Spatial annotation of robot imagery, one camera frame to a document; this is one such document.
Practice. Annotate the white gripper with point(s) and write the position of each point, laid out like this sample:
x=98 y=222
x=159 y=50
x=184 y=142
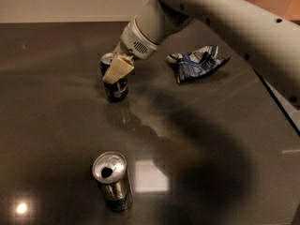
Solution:
x=136 y=43

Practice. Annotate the silver green can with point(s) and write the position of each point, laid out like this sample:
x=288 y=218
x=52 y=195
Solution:
x=110 y=170

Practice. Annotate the crumpled blue white chip bag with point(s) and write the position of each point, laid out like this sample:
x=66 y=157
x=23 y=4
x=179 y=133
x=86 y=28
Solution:
x=197 y=64

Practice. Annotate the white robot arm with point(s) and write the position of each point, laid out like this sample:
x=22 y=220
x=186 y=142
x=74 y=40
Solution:
x=270 y=44

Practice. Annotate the blue pepsi can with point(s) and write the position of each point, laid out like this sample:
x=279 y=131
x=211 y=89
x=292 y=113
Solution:
x=117 y=91

